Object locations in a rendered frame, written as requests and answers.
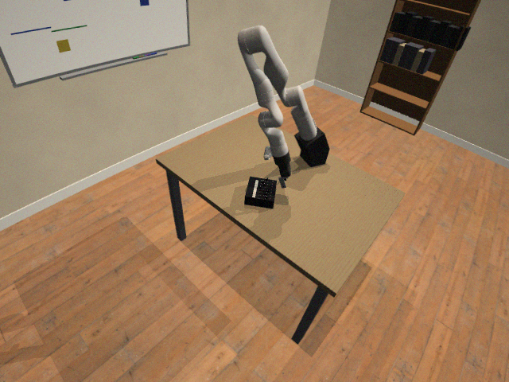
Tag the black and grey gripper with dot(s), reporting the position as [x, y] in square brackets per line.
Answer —
[281, 158]

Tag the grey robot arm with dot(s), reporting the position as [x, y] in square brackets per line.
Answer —
[255, 40]

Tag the black lighting desk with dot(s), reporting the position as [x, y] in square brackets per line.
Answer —
[260, 192]

